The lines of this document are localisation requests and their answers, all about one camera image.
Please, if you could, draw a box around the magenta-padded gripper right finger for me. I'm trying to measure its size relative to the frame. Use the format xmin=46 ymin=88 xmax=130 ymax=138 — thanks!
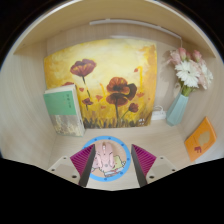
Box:
xmin=130 ymin=143 xmax=178 ymax=188

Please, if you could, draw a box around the pale teal faceted vase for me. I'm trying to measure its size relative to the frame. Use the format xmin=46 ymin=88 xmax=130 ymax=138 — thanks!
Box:
xmin=165 ymin=92 xmax=190 ymax=127

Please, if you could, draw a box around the pink and white flower bouquet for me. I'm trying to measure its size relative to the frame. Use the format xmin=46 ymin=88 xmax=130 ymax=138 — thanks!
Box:
xmin=166 ymin=47 xmax=214 ymax=98

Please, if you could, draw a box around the green and white book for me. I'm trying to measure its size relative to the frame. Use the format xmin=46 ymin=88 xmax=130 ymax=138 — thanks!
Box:
xmin=43 ymin=83 xmax=86 ymax=138

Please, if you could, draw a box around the white power cable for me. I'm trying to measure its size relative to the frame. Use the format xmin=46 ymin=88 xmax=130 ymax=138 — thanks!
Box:
xmin=152 ymin=104 xmax=166 ymax=114

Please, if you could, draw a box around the pink computer mouse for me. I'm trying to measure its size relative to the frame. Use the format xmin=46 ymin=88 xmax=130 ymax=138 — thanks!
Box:
xmin=92 ymin=141 xmax=116 ymax=173

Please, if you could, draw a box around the yellow poppy flower painting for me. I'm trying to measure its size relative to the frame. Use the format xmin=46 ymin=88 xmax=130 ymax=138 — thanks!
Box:
xmin=43 ymin=38 xmax=158 ymax=129

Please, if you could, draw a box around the white power strip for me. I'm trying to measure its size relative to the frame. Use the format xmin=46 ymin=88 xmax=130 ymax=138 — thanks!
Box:
xmin=151 ymin=111 xmax=167 ymax=121

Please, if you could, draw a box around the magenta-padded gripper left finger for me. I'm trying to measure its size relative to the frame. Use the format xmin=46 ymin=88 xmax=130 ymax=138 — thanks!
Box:
xmin=47 ymin=143 xmax=97 ymax=188

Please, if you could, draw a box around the round blue-rimmed cartoon mouse pad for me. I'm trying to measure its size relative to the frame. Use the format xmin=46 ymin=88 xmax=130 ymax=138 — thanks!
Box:
xmin=81 ymin=135 xmax=132 ymax=183

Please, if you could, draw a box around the orange book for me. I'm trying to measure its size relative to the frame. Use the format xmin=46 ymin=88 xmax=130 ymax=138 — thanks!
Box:
xmin=184 ymin=116 xmax=218 ymax=163

